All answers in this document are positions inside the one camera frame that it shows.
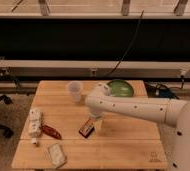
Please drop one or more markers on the white wrapped packet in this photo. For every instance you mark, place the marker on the white wrapped packet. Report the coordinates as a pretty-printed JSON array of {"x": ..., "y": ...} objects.
[{"x": 57, "y": 155}]

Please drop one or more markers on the wooden folding table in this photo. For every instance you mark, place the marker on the wooden folding table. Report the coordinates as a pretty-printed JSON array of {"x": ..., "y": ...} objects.
[{"x": 123, "y": 143}]

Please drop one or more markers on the clear plastic cup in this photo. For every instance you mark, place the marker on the clear plastic cup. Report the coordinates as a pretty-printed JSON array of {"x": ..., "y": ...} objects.
[{"x": 75, "y": 90}]

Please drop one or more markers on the white tube bottle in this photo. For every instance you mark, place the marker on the white tube bottle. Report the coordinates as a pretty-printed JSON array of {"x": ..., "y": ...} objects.
[{"x": 34, "y": 129}]

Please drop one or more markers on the green bowl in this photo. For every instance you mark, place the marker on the green bowl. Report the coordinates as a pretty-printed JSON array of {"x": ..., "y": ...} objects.
[{"x": 120, "y": 88}]

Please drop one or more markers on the red chili pepper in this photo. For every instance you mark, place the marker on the red chili pepper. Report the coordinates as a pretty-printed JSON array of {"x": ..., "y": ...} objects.
[{"x": 51, "y": 132}]

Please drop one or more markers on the translucent yellowish pusher tool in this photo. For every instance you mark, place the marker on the translucent yellowish pusher tool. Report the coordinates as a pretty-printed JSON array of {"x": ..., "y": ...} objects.
[{"x": 98, "y": 125}]

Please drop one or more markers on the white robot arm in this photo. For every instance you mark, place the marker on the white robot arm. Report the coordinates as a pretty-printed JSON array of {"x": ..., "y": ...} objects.
[{"x": 171, "y": 112}]

